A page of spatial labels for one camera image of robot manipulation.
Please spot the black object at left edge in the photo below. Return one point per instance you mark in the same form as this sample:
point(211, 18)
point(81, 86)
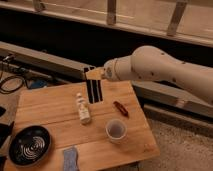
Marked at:
point(6, 125)

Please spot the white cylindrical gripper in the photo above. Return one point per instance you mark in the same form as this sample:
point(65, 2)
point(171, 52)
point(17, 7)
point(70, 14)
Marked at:
point(117, 69)

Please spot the small white glue bottle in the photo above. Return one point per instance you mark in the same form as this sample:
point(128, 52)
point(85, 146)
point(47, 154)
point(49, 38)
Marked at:
point(83, 110)

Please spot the black white striped eraser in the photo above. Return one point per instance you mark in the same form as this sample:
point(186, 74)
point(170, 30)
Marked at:
point(94, 91)

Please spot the black patterned plate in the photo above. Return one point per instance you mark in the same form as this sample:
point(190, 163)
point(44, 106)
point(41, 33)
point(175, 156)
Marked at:
point(29, 146)

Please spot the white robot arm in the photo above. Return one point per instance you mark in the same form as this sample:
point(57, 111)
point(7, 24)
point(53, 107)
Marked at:
point(149, 63)

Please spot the blue object on floor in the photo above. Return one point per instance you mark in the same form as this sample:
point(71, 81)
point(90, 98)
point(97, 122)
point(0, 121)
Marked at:
point(39, 83)

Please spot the blue grey sponge cloth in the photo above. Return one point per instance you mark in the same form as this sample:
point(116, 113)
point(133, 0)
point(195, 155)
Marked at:
point(70, 159)

